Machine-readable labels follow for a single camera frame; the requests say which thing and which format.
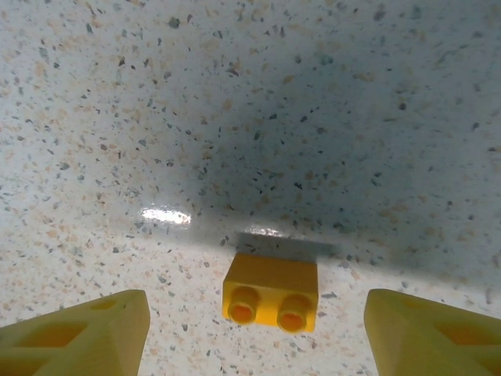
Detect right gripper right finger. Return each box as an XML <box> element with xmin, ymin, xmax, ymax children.
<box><xmin>363</xmin><ymin>288</ymin><xmax>501</xmax><ymax>376</ymax></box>

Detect small yellow lego brick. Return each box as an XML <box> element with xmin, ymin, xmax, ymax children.
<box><xmin>222</xmin><ymin>252</ymin><xmax>319</xmax><ymax>334</ymax></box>

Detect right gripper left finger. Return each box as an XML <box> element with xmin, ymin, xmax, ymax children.
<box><xmin>0</xmin><ymin>288</ymin><xmax>152</xmax><ymax>376</ymax></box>

